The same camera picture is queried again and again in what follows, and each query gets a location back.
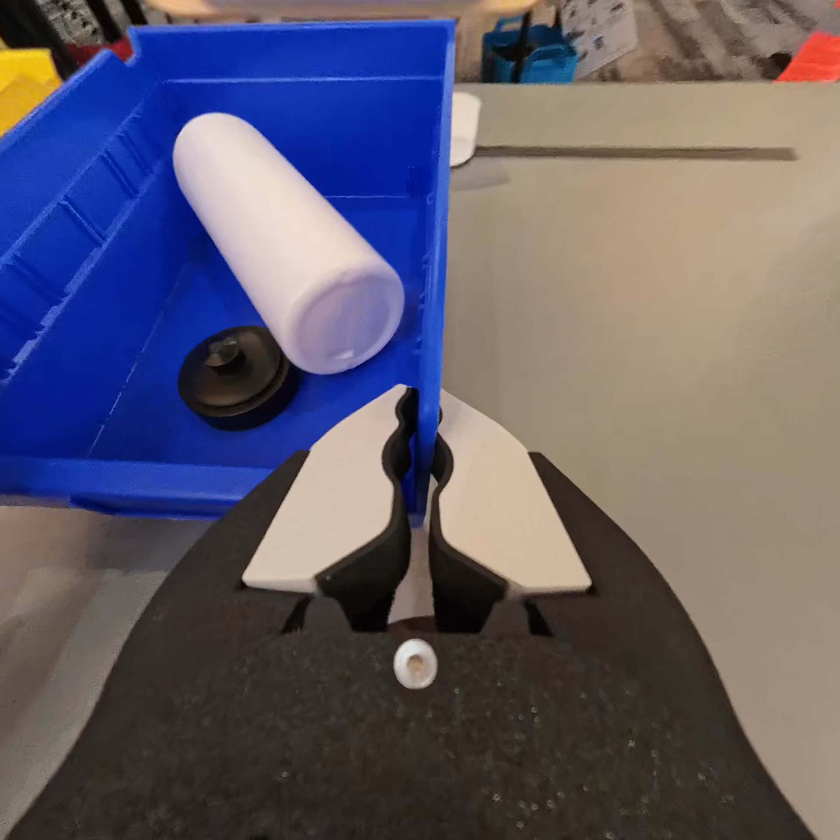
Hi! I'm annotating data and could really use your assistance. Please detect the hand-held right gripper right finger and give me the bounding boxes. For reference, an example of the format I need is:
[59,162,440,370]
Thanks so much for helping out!
[428,388,593,634]

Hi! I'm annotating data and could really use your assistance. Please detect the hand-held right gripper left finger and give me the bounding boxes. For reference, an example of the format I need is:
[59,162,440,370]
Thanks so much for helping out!
[241,386,421,634]

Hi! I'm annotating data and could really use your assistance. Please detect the black bottle lid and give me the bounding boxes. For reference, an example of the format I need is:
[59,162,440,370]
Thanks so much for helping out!
[177,326,294,432]

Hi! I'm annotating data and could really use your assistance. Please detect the white plastic bottle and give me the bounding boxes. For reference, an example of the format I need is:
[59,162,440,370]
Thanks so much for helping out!
[172,113,406,376]

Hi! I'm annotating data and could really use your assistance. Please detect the blue plastic bin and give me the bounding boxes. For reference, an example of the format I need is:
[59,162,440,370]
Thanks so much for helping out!
[0,18,457,526]

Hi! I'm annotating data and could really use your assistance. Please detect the yellow plastic bin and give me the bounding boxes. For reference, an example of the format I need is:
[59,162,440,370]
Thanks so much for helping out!
[0,49,63,135]

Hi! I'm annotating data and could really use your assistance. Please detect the printed cardboard box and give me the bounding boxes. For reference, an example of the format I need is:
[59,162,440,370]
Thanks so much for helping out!
[561,0,641,80]

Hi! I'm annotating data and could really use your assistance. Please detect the orange traffic cone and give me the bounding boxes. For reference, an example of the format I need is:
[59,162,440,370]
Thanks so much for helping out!
[774,31,840,83]

